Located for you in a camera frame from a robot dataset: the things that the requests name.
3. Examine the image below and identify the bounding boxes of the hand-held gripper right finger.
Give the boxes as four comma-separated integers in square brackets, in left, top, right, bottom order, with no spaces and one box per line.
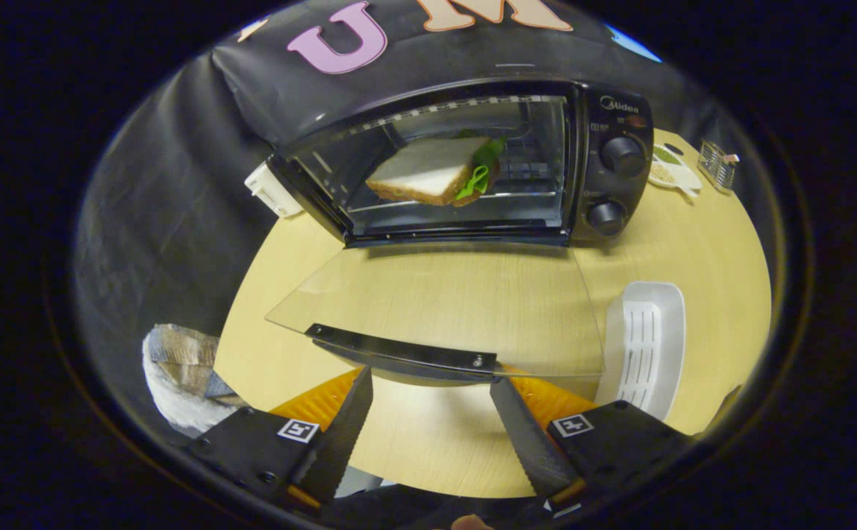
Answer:
[489,375,696,516]

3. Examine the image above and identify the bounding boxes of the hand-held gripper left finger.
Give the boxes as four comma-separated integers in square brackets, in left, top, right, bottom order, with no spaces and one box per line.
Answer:
[184,365,375,512]

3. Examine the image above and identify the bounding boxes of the black toaster oven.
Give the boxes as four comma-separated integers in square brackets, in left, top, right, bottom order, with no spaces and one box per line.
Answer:
[265,77,656,388]

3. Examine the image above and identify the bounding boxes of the lettuce sandwich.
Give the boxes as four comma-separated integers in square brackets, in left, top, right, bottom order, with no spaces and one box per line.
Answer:
[364,132,507,208]

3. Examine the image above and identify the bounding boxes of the white slotted plastic tray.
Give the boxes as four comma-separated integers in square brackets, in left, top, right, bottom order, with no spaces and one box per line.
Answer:
[595,280,687,422]

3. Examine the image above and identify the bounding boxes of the white plastic block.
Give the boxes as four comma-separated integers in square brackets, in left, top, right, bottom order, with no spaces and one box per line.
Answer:
[244,161,305,219]

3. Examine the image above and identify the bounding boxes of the black backdrop cloth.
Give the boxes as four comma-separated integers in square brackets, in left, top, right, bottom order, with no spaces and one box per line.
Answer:
[75,0,694,442]

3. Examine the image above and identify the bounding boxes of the divided white grain dish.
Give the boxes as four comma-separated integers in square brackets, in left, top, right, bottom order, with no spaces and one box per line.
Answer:
[647,144,702,199]

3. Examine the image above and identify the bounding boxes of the clear glass container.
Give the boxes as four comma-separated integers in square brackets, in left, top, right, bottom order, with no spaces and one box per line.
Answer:
[696,139,741,194]

